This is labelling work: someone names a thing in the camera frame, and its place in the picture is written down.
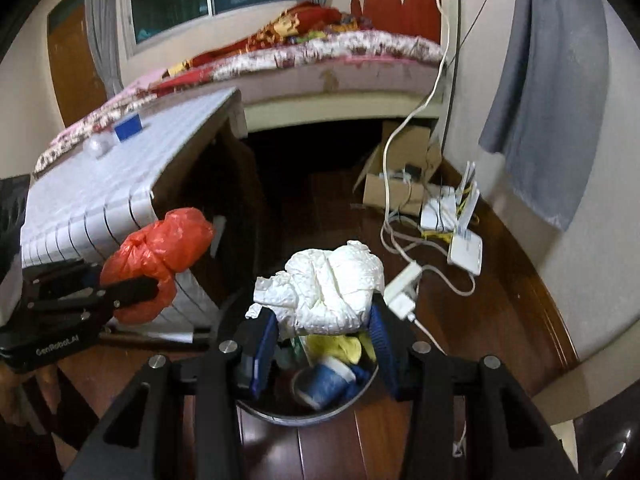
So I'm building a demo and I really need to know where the white power adapter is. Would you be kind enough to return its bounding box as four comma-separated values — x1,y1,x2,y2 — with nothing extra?
383,261,424,322

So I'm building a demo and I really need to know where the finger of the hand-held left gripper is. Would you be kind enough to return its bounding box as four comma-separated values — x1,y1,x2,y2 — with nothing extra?
29,275,160,329
21,258,104,294

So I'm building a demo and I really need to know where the white grid-pattern table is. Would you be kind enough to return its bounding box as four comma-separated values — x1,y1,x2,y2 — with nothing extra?
20,86,251,335

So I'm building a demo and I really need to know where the red plastic bag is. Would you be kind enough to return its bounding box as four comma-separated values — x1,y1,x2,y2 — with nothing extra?
100,207,216,325

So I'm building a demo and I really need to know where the red and white headboard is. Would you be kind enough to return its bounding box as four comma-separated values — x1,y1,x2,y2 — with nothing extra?
349,0,459,47

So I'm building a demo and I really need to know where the person's left hand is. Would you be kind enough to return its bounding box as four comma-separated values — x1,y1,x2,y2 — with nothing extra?
0,365,59,427

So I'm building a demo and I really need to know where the blue paper cup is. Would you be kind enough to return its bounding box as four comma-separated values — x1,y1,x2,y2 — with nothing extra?
291,360,359,410

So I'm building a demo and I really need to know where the white hanging cable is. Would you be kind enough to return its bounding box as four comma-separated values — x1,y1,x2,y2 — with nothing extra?
381,0,452,242

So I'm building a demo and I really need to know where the white adapter cable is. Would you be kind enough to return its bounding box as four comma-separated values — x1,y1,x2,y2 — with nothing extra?
380,220,477,356

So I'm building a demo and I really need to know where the bed with floral sheet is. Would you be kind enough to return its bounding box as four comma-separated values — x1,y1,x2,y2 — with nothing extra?
32,29,449,177

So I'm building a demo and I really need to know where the black round trash bin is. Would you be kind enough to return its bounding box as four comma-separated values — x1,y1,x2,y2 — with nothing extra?
217,285,397,428

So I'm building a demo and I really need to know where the white router with antennas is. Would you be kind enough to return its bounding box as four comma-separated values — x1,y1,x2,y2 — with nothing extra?
419,160,482,234

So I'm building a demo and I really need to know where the red printed blanket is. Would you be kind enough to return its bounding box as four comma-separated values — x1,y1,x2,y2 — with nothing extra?
164,0,374,79

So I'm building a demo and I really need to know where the thin black cable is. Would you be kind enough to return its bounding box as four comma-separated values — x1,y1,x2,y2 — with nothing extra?
441,0,517,152

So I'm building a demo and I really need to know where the yellow cloth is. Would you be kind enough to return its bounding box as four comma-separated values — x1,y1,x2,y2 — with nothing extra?
304,332,379,367

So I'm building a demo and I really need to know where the white modem box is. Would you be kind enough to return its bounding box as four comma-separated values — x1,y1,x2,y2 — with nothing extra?
446,232,484,277

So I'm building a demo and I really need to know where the brown wooden door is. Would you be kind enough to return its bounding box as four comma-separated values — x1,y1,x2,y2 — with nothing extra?
46,0,109,129

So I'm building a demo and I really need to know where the white-framed window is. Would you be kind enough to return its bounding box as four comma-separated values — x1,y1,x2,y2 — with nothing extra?
116,0,302,62

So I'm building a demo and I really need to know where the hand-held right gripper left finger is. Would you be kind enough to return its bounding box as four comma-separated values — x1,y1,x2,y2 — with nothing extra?
62,305,281,480

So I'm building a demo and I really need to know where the brown cardboard box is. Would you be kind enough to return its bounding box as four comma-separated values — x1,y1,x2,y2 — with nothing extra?
351,119,444,217

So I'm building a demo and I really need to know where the small blue box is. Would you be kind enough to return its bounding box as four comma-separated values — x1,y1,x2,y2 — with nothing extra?
113,112,146,142

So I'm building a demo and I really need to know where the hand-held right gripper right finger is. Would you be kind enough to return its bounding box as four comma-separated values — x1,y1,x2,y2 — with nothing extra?
369,297,581,480

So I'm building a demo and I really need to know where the clear plastic wrapper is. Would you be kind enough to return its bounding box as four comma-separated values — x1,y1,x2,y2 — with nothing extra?
87,132,117,159

